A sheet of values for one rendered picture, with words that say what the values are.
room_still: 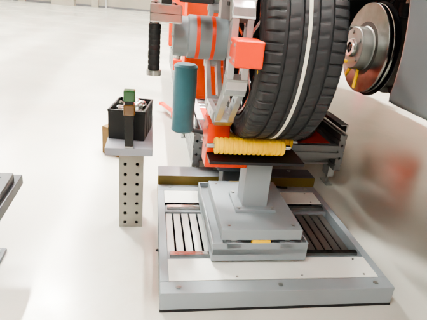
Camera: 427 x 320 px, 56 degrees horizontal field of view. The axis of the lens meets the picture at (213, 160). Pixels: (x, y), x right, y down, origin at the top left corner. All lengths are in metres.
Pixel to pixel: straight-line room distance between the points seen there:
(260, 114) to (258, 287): 0.60
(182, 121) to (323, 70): 0.61
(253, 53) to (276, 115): 0.23
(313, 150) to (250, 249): 0.95
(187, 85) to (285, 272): 0.77
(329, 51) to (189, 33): 0.44
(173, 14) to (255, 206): 0.79
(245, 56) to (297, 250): 0.79
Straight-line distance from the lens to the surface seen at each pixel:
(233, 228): 1.45
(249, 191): 1.55
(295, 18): 1.14
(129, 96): 1.41
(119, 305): 1.46
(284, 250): 1.54
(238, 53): 1.06
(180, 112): 1.53
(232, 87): 1.17
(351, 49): 1.59
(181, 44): 1.34
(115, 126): 1.55
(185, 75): 1.50
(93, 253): 1.70
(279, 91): 1.16
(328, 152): 2.33
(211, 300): 1.42
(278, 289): 1.45
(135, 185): 1.75
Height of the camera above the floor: 0.98
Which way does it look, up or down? 22 degrees down
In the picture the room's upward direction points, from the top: 5 degrees clockwise
